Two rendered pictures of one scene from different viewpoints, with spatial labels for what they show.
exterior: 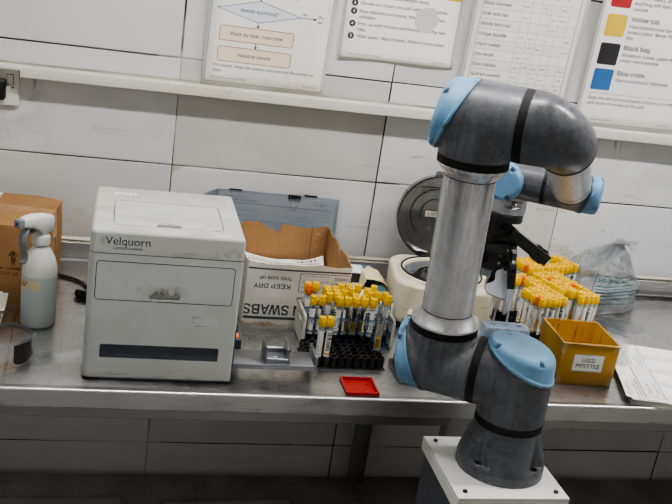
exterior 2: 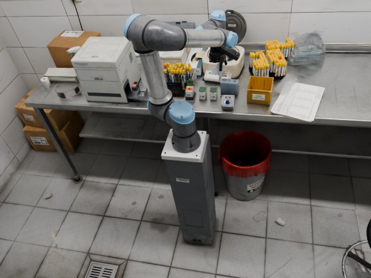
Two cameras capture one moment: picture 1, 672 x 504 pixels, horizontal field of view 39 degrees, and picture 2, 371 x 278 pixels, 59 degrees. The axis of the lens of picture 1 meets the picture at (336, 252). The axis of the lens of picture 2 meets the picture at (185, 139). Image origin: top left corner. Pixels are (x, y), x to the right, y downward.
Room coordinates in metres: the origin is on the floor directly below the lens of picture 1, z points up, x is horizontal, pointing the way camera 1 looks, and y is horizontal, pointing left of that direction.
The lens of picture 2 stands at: (0.43, -0.97, 2.11)
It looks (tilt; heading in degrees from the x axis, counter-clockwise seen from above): 45 degrees down; 33
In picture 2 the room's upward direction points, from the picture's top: 9 degrees counter-clockwise
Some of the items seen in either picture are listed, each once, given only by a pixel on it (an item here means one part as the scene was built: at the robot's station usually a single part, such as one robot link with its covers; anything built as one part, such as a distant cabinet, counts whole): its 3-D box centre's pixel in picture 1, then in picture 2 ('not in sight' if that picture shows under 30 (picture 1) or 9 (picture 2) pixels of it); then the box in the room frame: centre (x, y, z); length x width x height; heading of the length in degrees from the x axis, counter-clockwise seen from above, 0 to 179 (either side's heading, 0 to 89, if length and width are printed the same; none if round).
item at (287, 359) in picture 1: (264, 354); (138, 93); (1.69, 0.11, 0.92); 0.21 x 0.07 x 0.05; 104
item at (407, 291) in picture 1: (438, 296); (222, 62); (2.12, -0.26, 0.94); 0.30 x 0.24 x 0.12; 5
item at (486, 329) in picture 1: (501, 345); (229, 87); (1.90, -0.39, 0.92); 0.10 x 0.07 x 0.10; 99
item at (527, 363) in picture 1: (513, 376); (181, 117); (1.44, -0.33, 1.07); 0.13 x 0.12 x 0.14; 72
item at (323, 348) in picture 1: (343, 335); (170, 84); (1.81, -0.04, 0.93); 0.17 x 0.09 x 0.11; 105
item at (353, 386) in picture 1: (359, 386); not in sight; (1.70, -0.09, 0.88); 0.07 x 0.07 x 0.01; 14
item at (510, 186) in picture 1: (515, 179); (207, 32); (1.79, -0.32, 1.32); 0.11 x 0.11 x 0.08; 72
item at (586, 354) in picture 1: (576, 352); (259, 90); (1.93, -0.56, 0.93); 0.13 x 0.13 x 0.10; 10
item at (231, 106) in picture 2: not in sight; (228, 100); (1.80, -0.42, 0.92); 0.13 x 0.07 x 0.08; 14
